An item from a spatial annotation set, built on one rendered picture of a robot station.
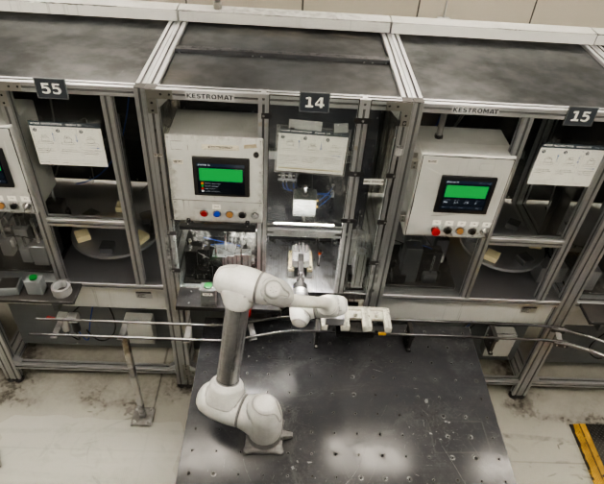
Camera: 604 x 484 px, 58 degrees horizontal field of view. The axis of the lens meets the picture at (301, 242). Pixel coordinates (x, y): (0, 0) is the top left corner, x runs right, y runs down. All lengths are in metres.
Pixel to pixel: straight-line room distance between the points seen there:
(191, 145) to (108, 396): 1.89
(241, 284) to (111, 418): 1.70
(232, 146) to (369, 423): 1.44
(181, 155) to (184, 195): 0.21
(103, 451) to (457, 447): 1.97
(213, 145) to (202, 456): 1.38
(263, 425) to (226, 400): 0.19
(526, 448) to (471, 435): 0.96
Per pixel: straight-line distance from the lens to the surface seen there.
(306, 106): 2.30
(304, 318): 2.70
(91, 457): 3.55
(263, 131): 2.38
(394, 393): 2.89
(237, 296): 2.22
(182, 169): 2.50
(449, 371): 3.06
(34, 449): 3.68
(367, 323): 2.88
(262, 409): 2.44
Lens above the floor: 3.01
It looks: 40 degrees down
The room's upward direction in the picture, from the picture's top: 4 degrees clockwise
